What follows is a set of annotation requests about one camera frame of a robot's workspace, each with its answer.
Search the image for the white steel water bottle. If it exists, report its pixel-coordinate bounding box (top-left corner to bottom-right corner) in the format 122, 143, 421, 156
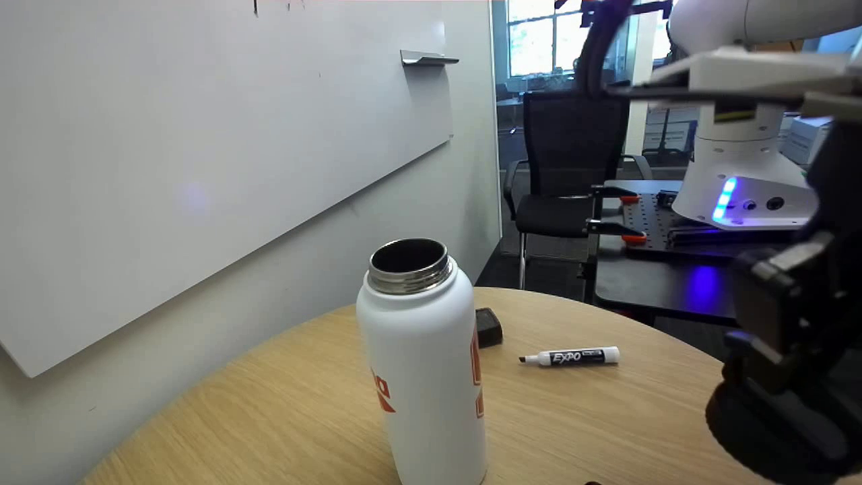
352, 234, 488, 485

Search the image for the black office chair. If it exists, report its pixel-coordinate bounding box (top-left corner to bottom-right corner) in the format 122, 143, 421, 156
502, 83, 655, 291

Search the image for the large white whiteboard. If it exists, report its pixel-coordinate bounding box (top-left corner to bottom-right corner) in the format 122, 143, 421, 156
0, 0, 456, 383

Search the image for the black dry erase marker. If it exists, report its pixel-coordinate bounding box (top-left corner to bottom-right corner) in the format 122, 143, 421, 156
518, 346, 626, 372

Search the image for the black whiteboard eraser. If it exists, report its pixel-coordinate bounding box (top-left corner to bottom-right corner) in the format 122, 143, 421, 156
475, 306, 507, 350

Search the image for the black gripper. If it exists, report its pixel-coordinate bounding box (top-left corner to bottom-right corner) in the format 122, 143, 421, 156
728, 113, 862, 427

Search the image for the black orange-handled clamp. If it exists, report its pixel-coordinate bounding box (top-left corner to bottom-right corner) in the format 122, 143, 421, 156
585, 217, 653, 250
587, 183, 644, 207

